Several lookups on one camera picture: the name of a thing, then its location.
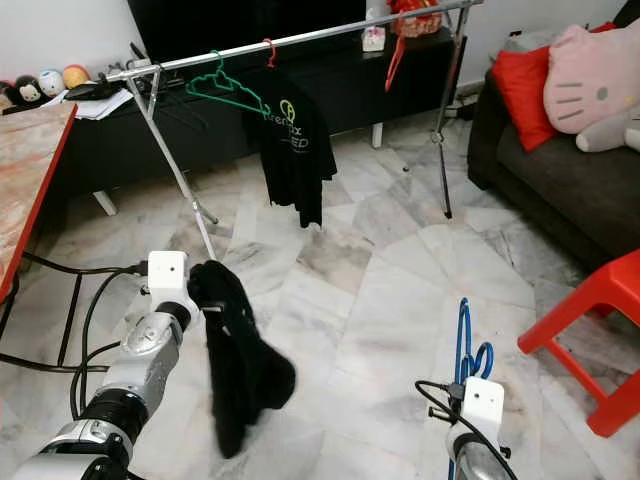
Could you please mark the black television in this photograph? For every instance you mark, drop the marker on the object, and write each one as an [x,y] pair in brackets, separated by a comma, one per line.
[240,25]

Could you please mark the white paper stack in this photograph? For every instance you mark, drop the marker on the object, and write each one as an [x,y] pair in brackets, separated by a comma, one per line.
[105,108]

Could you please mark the dark grey sofa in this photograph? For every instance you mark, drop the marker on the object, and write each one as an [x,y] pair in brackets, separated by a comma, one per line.
[560,180]

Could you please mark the white blue plush ball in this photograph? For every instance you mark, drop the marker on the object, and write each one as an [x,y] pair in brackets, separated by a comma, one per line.
[52,82]

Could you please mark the black flat pouch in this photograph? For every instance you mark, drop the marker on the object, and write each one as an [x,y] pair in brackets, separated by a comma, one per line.
[95,90]

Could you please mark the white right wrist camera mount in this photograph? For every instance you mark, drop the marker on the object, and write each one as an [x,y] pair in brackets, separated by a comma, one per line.
[482,405]

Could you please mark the green plastic hanger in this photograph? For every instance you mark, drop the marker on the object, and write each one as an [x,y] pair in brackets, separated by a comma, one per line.
[218,80]

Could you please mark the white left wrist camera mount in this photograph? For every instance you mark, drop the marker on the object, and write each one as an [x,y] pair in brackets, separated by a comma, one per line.
[168,272]

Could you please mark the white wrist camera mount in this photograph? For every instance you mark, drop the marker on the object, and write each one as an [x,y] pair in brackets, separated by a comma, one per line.
[482,405]
[168,272]

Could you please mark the black TV cabinet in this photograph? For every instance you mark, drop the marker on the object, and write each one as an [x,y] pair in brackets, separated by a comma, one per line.
[220,150]

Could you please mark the plain black garment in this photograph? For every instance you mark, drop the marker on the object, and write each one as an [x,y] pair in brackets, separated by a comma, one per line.
[245,385]

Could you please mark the white pink tissue pack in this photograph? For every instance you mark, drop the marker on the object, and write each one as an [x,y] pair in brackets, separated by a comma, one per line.
[374,40]

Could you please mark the blue plastic hanger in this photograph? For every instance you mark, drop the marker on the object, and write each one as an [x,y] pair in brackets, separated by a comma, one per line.
[462,335]

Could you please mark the red cushion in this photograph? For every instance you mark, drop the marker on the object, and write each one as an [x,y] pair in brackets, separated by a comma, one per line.
[520,90]

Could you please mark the pink cat face pillow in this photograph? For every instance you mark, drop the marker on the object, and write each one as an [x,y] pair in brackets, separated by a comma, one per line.
[590,80]

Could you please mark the red plastic stool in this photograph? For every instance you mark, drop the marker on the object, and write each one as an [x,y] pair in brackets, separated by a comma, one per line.
[600,290]

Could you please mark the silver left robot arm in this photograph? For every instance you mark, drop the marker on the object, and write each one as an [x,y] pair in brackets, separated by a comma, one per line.
[140,365]

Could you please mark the red figurine statue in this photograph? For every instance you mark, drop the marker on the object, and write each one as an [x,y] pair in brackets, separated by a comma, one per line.
[415,15]

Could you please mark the black logo t-shirt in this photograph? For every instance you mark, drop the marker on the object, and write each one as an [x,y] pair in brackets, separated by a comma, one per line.
[295,160]

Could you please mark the red plastic hanger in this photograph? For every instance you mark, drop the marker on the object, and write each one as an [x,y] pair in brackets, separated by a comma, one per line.
[393,68]
[272,58]

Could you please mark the orange plush ball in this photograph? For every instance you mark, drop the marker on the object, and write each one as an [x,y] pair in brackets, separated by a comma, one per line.
[76,76]

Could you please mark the silver clothes rack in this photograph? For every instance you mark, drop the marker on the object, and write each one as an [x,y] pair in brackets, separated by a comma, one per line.
[320,33]

